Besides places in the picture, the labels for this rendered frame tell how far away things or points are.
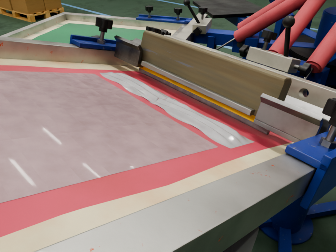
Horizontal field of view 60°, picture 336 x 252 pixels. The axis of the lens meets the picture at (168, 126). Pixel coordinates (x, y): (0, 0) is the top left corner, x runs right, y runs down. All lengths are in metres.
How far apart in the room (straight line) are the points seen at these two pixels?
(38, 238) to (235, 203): 0.14
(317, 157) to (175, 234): 0.23
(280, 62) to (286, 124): 0.35
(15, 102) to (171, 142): 0.21
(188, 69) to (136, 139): 0.27
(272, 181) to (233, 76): 0.28
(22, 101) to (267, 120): 0.36
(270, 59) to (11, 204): 0.69
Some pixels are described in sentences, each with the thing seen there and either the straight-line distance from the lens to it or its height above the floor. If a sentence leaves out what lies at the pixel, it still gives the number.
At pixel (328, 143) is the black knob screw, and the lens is 0.42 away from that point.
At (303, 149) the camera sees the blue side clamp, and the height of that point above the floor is 1.18.
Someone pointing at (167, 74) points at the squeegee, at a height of 1.14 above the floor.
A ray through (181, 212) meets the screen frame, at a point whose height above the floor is 1.24.
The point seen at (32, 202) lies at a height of 1.22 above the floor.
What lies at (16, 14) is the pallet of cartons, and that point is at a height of 0.06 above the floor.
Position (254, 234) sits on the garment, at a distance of 0.58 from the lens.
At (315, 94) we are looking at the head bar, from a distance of 0.71.
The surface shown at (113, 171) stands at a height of 1.20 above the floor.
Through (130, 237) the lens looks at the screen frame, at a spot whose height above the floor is 1.25.
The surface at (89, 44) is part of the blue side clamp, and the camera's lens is 0.72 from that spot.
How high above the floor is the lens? 1.40
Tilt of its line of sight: 34 degrees down
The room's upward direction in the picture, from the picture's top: straight up
